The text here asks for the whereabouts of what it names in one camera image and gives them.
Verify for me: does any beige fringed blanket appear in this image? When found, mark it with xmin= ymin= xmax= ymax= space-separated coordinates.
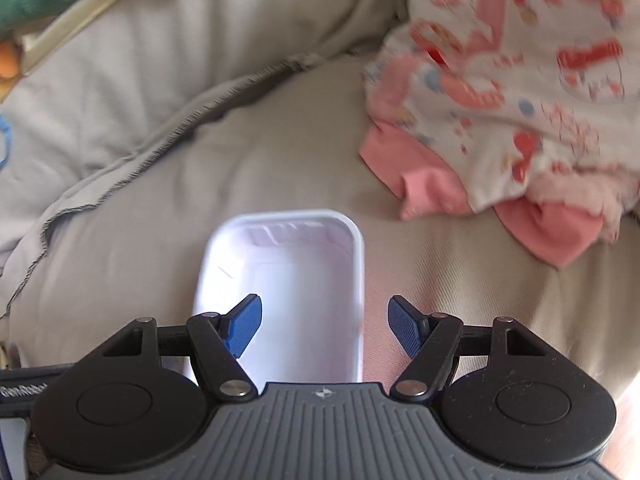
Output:
xmin=0 ymin=0 xmax=412 ymax=318

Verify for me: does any rectangular plastic tray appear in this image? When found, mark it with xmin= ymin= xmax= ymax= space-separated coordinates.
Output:
xmin=182 ymin=208 xmax=365 ymax=384

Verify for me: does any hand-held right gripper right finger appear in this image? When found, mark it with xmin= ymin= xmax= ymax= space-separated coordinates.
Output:
xmin=387 ymin=295 xmax=549 ymax=402

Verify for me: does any cream cloth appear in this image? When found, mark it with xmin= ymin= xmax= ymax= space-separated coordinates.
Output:
xmin=19 ymin=0 xmax=151 ymax=72

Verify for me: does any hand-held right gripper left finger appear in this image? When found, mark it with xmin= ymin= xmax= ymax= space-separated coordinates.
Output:
xmin=102 ymin=293 xmax=264 ymax=402

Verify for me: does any pink printed garment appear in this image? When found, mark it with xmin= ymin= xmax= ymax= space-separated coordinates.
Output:
xmin=358 ymin=0 xmax=640 ymax=269

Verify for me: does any small blue object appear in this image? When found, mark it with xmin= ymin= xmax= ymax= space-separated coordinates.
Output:
xmin=0 ymin=112 xmax=14 ymax=167

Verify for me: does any small orange object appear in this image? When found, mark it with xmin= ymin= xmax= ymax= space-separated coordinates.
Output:
xmin=0 ymin=42 xmax=24 ymax=81

